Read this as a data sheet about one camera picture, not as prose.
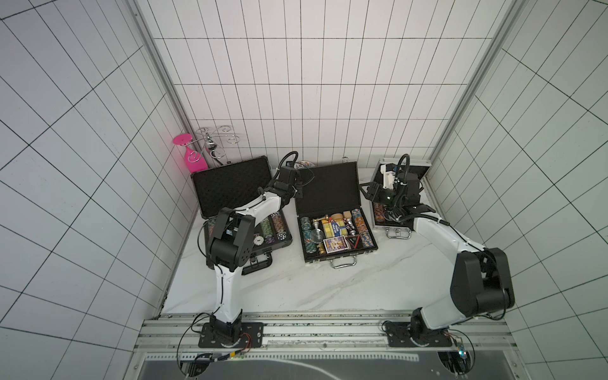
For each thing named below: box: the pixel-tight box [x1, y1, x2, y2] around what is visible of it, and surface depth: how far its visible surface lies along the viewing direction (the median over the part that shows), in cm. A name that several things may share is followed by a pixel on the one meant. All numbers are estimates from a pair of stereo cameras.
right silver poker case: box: [368, 158, 433, 240], surface depth 78 cm
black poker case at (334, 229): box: [295, 161, 378, 270], surface depth 96 cm
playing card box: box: [323, 235, 350, 255], surface depth 91 cm
